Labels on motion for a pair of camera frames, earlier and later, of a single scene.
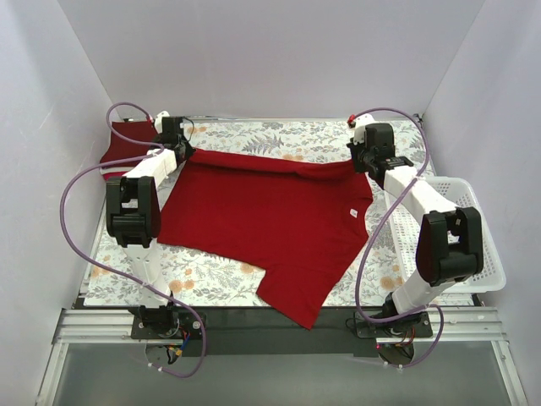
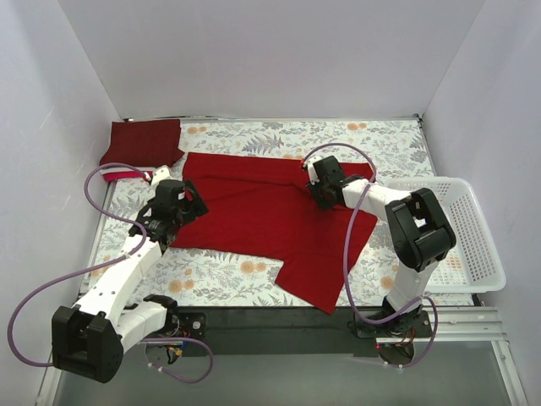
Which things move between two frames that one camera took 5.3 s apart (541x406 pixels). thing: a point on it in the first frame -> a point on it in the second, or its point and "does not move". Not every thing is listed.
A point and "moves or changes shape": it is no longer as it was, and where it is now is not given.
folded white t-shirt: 111,170 does not move
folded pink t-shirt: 114,177 does not move
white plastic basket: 406,227 does not move
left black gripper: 184,149 -> 194,201
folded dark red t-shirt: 117,148 does not move
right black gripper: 359,160 -> 318,195
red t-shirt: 297,220 moves or changes shape
